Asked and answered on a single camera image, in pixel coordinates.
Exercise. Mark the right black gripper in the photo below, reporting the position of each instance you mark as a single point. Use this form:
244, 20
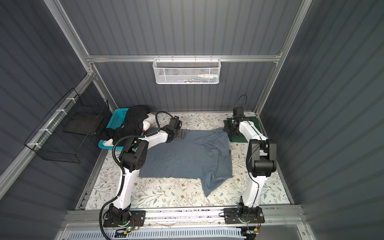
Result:
227, 128

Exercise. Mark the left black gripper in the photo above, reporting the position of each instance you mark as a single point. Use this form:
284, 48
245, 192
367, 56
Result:
180, 133

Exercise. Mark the grey-blue t-shirt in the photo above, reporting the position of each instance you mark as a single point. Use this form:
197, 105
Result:
203, 155

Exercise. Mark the teal plastic laundry basket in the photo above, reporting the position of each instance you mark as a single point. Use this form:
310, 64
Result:
115, 123

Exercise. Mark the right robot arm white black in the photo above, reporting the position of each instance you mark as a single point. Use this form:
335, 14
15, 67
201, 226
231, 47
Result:
261, 162

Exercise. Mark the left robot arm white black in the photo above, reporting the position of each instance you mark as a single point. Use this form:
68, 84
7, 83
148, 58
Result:
131, 159

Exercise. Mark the folded dark green t-shirt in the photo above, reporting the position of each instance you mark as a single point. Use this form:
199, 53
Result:
241, 138

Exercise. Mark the white garment in basket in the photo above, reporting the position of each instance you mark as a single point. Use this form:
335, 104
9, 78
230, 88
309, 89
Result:
131, 126

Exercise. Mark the black t-shirt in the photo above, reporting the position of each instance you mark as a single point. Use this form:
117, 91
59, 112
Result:
132, 123

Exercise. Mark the floral table cloth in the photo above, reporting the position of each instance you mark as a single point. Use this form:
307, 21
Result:
177, 193

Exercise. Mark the white bottle in wire basket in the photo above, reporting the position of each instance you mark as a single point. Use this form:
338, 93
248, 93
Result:
210, 77

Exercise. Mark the white wire wall basket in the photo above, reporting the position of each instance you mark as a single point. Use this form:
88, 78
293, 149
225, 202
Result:
185, 73

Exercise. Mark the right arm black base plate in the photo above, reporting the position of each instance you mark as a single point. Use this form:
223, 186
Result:
246, 216

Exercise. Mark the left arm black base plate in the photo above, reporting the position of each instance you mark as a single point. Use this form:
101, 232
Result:
123, 219

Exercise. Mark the black wire side basket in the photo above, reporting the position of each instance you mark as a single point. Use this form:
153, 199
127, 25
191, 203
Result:
74, 128

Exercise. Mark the aluminium front rail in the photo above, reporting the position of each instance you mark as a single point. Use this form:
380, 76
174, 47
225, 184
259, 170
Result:
187, 217

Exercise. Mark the white slotted cable duct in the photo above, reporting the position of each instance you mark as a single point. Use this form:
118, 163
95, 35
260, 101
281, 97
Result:
177, 233

